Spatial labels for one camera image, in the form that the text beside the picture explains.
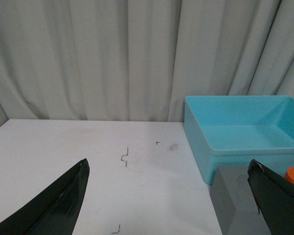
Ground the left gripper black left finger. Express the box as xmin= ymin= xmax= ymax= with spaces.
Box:
xmin=0 ymin=159 xmax=90 ymax=235

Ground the white pleated curtain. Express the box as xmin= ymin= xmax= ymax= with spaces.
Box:
xmin=0 ymin=0 xmax=294 ymax=126

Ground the light blue plastic box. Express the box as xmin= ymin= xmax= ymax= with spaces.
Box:
xmin=184 ymin=95 xmax=294 ymax=184

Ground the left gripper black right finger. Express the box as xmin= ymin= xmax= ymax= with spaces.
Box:
xmin=247 ymin=159 xmax=294 ymax=235

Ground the gray block with round hole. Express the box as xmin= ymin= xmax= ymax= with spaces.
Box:
xmin=210 ymin=165 xmax=271 ymax=235

